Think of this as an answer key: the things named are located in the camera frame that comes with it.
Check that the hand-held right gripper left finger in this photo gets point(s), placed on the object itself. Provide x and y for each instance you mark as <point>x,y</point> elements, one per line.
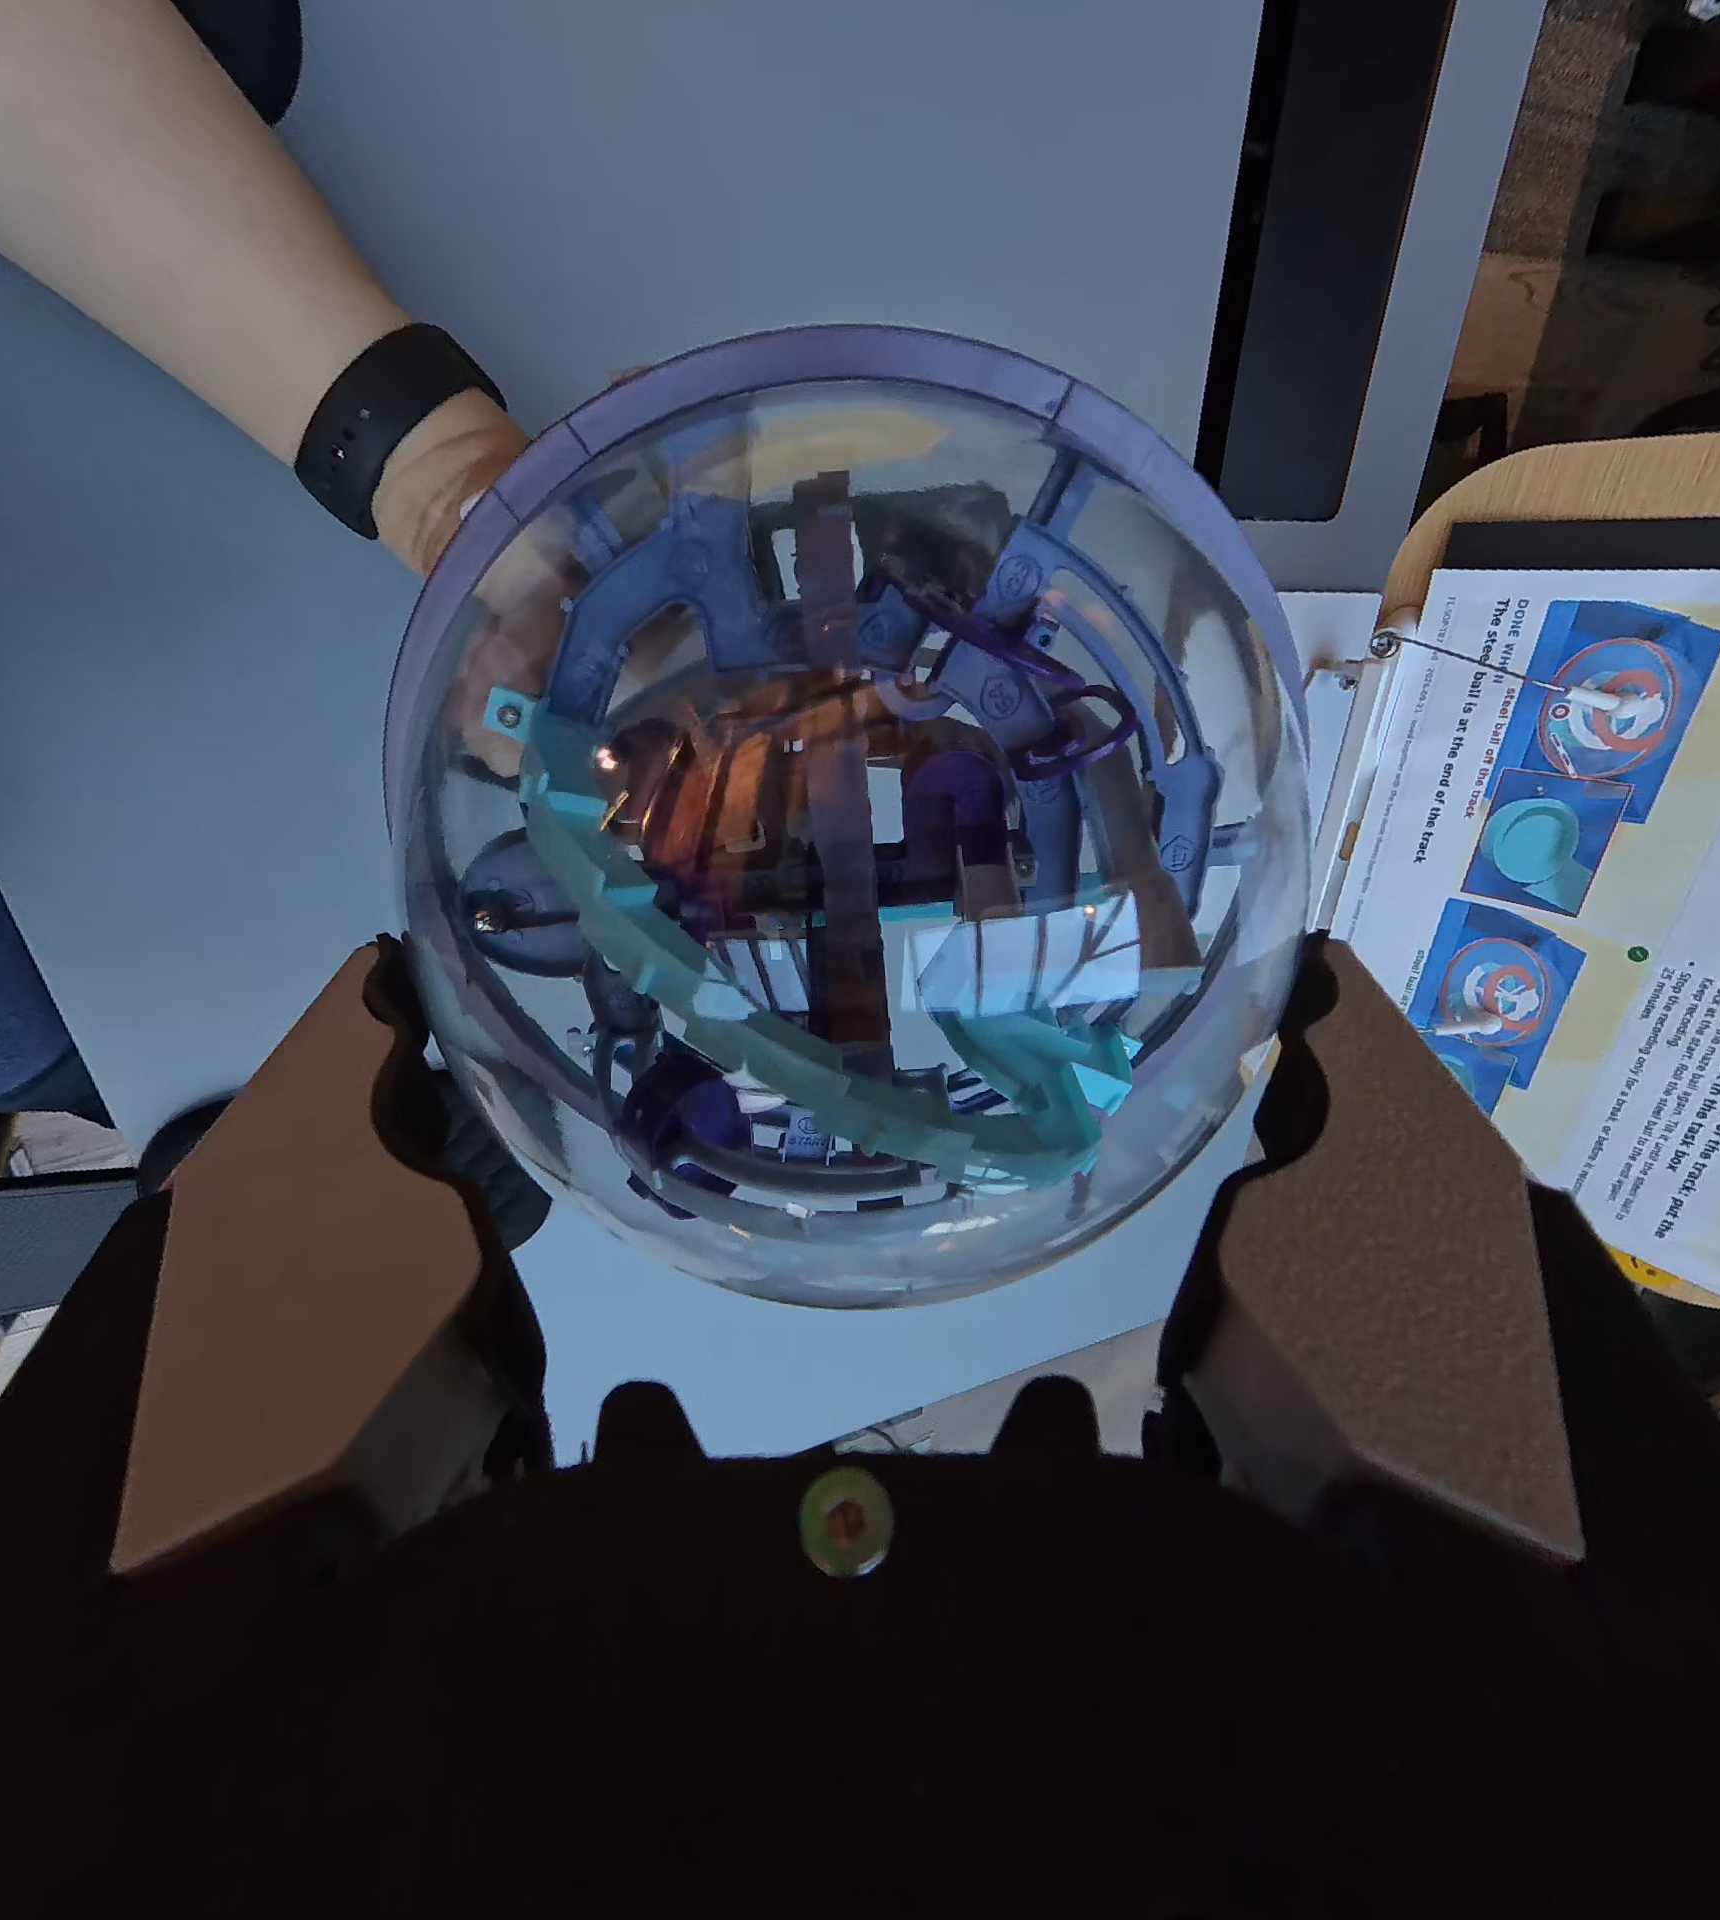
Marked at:
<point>291,1274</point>

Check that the transparent maze ball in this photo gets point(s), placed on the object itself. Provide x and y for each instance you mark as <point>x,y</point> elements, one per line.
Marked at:
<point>845,810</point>

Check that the black wrist band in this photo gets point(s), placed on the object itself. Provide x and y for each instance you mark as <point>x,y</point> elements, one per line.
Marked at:
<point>373,413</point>

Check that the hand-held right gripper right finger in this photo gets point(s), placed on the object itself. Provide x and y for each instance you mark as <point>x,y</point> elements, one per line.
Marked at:
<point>1384,1274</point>

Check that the light wooden board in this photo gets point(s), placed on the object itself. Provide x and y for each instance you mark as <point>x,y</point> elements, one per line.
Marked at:
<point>1580,488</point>

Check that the printed instruction sheet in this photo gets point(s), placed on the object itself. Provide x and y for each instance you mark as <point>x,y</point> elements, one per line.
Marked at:
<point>1640,900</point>

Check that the person's left hand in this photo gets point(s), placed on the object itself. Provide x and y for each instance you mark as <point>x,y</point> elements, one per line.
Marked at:
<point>449,488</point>

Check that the dark grey flat box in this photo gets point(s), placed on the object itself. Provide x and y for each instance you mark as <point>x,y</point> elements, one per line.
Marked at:
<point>5,1244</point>

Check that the person's left forearm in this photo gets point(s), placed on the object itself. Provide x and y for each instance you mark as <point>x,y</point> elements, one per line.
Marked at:
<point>111,225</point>

